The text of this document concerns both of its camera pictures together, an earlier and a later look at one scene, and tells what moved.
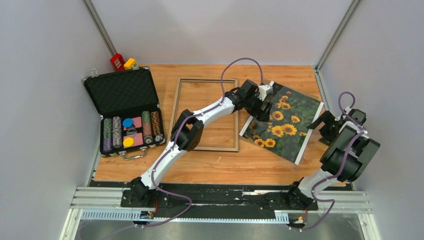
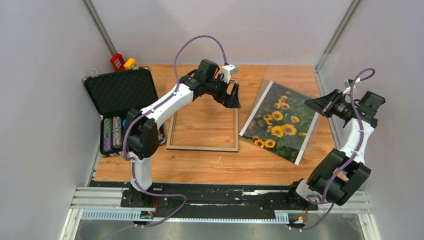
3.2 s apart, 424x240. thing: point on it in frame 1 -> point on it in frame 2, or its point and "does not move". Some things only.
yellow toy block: (129, 64) does not move
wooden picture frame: (236, 149) does not move
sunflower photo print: (286, 133) does not move
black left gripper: (259, 114) -> (234, 102)
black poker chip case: (130, 121) does not move
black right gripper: (327, 118) -> (322, 103)
